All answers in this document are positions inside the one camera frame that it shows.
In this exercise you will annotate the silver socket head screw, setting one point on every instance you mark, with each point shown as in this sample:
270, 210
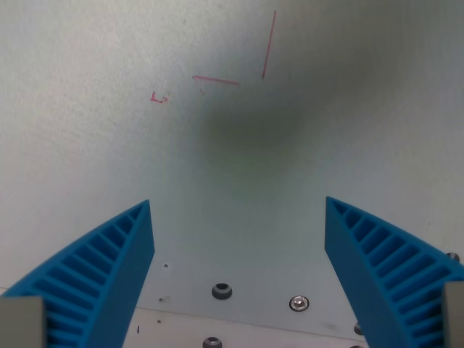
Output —
298, 303

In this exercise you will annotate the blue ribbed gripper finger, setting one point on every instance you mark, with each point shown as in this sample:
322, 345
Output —
90, 275
380, 275

